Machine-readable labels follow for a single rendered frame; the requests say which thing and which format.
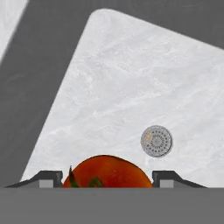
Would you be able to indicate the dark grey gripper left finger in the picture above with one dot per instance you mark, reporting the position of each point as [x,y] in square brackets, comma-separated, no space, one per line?
[49,176]

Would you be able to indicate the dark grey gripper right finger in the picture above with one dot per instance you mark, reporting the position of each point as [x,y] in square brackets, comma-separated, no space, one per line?
[164,175]

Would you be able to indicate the round grey sink drain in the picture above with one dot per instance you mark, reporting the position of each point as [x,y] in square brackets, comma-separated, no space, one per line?
[156,141]

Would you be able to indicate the red tomato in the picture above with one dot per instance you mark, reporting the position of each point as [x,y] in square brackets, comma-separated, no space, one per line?
[110,172]

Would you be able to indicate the grey sink basin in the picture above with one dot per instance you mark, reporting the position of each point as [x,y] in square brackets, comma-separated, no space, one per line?
[26,87]

